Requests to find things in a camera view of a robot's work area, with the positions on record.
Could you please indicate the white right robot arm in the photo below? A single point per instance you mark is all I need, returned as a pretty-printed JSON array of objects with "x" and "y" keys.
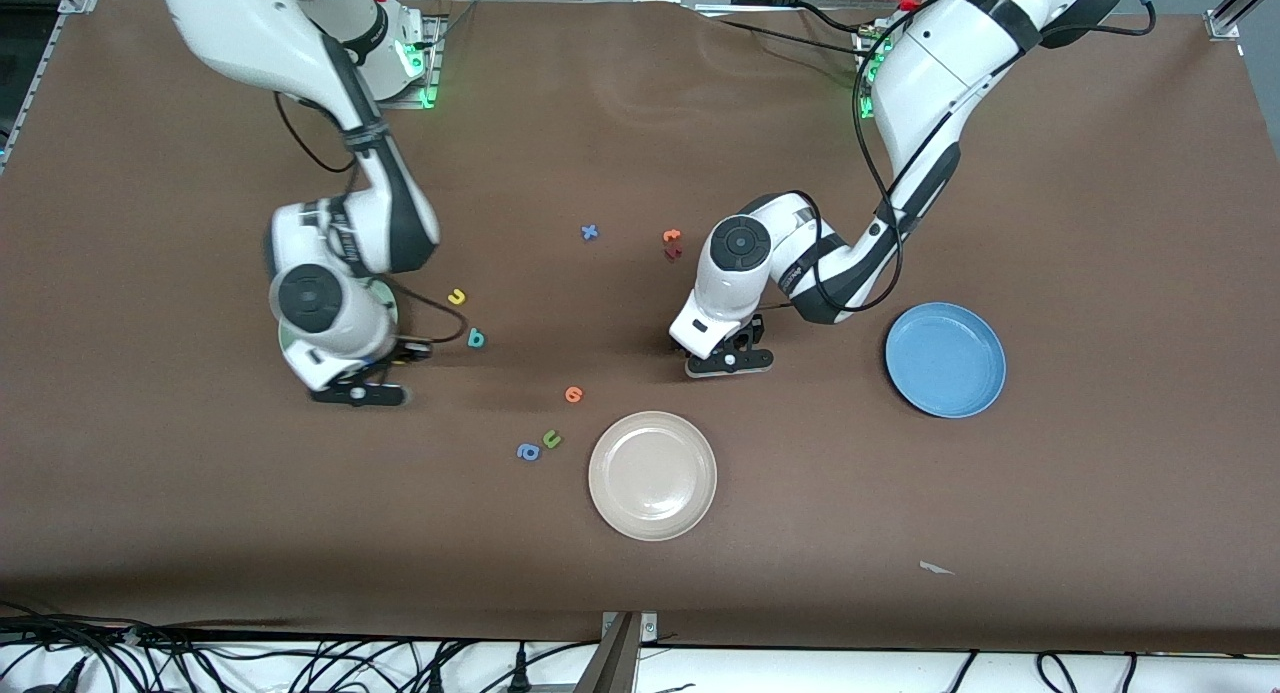
[{"x": 250, "y": 23}]

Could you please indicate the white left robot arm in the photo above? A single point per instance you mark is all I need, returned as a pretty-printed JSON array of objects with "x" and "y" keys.
[{"x": 930, "y": 73}]

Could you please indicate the green plate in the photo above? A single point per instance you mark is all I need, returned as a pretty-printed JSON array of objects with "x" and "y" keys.
[{"x": 386, "y": 301}]

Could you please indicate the beige plate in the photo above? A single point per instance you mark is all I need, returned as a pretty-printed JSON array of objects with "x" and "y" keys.
[{"x": 652, "y": 476}]

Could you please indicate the blue foam letter a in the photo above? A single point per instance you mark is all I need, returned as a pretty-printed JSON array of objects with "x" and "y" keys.
[{"x": 520, "y": 453}]

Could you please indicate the blue plate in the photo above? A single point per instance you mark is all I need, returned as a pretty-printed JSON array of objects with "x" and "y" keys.
[{"x": 945, "y": 360}]

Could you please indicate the brown table cover sheet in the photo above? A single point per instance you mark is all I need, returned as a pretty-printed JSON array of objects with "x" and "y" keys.
[{"x": 640, "y": 593}]

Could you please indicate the white paper scrap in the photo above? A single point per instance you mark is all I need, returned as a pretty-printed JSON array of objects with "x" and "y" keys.
[{"x": 935, "y": 568}]

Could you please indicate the silver metal bracket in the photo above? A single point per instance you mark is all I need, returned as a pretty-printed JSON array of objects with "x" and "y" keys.
[{"x": 650, "y": 625}]

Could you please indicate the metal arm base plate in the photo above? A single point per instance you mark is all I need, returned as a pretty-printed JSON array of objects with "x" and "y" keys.
[{"x": 436, "y": 53}]

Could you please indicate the grey metal post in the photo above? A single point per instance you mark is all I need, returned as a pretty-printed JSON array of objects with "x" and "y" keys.
[{"x": 612, "y": 663}]

